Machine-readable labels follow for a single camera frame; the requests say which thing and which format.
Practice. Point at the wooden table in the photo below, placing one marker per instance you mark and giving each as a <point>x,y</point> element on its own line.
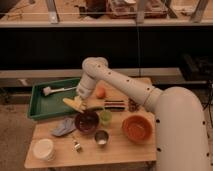
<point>118,149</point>

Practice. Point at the green plastic tray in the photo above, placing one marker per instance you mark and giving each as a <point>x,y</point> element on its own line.
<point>45,107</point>

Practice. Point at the green cucumber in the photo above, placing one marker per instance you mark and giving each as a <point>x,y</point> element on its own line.
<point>95,108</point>

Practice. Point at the red grape bunch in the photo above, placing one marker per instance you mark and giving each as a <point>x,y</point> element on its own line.
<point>132,105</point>

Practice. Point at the small metal cup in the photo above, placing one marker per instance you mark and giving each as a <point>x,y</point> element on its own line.
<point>101,137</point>

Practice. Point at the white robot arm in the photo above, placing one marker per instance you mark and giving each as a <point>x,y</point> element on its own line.
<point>181,135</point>

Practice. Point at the white plate stack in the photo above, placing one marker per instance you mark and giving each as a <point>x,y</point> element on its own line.
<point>44,150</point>

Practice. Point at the small metal clip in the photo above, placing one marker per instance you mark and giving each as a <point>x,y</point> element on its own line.
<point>77,145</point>

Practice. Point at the yellow banana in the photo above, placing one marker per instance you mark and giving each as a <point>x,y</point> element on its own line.
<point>71,103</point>

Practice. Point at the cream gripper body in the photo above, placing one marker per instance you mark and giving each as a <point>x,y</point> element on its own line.
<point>79,101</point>

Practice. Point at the grey blue cloth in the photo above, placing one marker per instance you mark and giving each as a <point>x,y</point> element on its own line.
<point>65,127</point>

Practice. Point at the orange bowl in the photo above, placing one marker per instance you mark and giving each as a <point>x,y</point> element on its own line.
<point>137,129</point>

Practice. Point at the orange fruit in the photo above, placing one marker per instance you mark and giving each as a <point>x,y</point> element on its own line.
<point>100,92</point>

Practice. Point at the green cup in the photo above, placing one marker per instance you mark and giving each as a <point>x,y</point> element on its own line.
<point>105,117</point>

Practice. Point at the purple bowl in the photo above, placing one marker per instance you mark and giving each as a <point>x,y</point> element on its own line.
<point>87,122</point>

